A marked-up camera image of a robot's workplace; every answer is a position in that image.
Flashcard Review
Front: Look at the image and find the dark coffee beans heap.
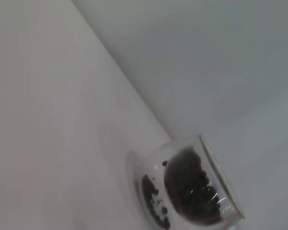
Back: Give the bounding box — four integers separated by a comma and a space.
141, 147, 223, 228

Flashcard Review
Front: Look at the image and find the clear glass cup with handle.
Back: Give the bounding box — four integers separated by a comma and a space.
126, 134, 246, 230

